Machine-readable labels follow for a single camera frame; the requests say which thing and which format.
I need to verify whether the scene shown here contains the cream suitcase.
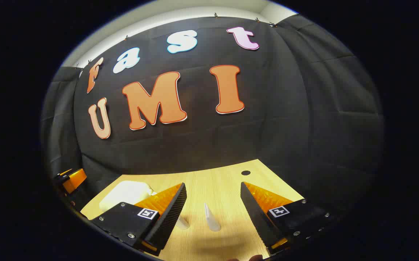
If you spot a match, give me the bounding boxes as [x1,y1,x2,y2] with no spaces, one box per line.
[99,181,157,212]

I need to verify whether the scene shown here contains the white tapered tube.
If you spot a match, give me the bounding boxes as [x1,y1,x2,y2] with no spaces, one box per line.
[204,202,221,232]

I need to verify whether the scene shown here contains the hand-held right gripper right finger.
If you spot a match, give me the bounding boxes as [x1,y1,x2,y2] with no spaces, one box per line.
[240,182,335,256]

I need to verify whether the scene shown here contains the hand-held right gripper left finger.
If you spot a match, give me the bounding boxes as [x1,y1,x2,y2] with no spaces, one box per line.
[90,182,188,257]

